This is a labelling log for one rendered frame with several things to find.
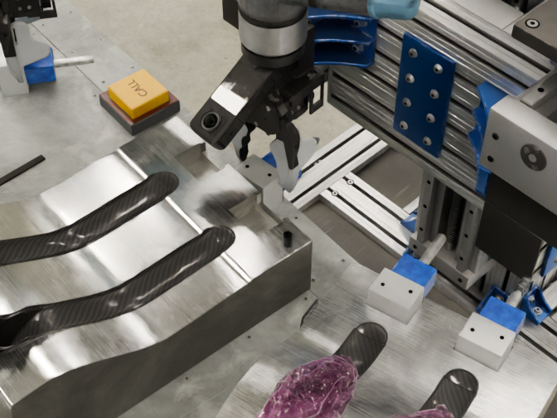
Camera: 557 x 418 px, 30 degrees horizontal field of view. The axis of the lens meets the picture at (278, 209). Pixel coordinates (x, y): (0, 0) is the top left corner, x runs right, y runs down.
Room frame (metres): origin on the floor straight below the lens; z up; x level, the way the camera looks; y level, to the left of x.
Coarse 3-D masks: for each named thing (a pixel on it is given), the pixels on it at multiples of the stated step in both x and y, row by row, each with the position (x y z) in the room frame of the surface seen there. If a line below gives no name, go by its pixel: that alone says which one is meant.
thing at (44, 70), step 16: (0, 48) 1.11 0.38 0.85; (0, 64) 1.08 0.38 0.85; (32, 64) 1.10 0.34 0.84; (48, 64) 1.10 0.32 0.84; (64, 64) 1.11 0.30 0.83; (80, 64) 1.11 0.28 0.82; (0, 80) 1.07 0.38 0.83; (16, 80) 1.08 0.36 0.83; (32, 80) 1.09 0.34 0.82; (48, 80) 1.09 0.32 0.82
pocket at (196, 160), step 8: (200, 144) 0.89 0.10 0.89; (184, 152) 0.88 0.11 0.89; (192, 152) 0.89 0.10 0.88; (200, 152) 0.89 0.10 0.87; (184, 160) 0.88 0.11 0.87; (192, 160) 0.89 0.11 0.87; (200, 160) 0.89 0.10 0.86; (208, 160) 0.88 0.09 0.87; (216, 160) 0.88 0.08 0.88; (192, 168) 0.88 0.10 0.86; (200, 168) 0.88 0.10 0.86; (208, 168) 0.88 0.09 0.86; (216, 168) 0.87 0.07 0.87; (200, 176) 0.86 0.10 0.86; (208, 176) 0.86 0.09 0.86
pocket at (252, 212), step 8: (248, 200) 0.80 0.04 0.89; (256, 200) 0.81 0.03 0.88; (232, 208) 0.79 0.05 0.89; (240, 208) 0.80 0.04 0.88; (248, 208) 0.80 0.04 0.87; (256, 208) 0.81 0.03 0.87; (264, 208) 0.80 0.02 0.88; (240, 216) 0.80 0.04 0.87; (248, 216) 0.80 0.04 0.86; (256, 216) 0.80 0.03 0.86; (264, 216) 0.80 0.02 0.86; (272, 216) 0.79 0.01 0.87; (248, 224) 0.79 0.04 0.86; (256, 224) 0.79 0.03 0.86; (264, 224) 0.79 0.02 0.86; (272, 224) 0.79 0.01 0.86; (256, 232) 0.77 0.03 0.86; (264, 232) 0.77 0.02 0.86
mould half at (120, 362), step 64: (64, 192) 0.82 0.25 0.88; (192, 192) 0.81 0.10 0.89; (256, 192) 0.81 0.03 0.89; (64, 256) 0.72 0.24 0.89; (128, 256) 0.72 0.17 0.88; (256, 256) 0.72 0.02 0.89; (128, 320) 0.63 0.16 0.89; (192, 320) 0.64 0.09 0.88; (256, 320) 0.69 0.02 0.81; (0, 384) 0.53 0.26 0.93; (64, 384) 0.54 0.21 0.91; (128, 384) 0.58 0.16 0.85
